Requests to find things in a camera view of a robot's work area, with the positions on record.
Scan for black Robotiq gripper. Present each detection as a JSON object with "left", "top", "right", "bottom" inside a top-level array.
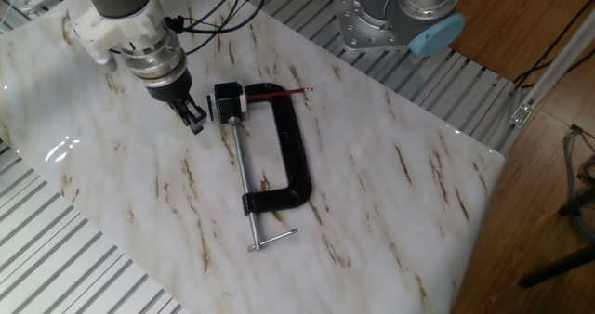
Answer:
[{"left": 143, "top": 67, "right": 208, "bottom": 136}]

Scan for red pencil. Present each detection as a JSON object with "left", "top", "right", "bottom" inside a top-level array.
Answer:
[{"left": 245, "top": 87, "right": 315, "bottom": 102}]

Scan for black C-clamp with steel screw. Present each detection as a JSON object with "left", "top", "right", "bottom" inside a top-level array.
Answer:
[{"left": 231, "top": 82, "right": 313, "bottom": 253}]

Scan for white marble pattern board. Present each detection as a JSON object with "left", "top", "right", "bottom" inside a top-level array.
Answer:
[{"left": 0, "top": 0, "right": 507, "bottom": 314}]

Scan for black chair base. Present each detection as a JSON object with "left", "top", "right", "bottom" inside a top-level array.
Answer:
[{"left": 518, "top": 186, "right": 595, "bottom": 289}]

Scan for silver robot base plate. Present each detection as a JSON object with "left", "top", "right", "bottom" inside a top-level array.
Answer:
[{"left": 332, "top": 0, "right": 422, "bottom": 53}]

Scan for thin black floor cables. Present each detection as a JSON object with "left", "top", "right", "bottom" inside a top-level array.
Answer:
[{"left": 512, "top": 0, "right": 595, "bottom": 90}]

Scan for aluminium frame beam with bracket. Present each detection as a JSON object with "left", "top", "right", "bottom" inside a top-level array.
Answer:
[{"left": 509, "top": 20, "right": 595, "bottom": 127}]

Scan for grey cable bundle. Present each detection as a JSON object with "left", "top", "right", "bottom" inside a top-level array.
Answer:
[{"left": 562, "top": 125, "right": 595, "bottom": 243}]

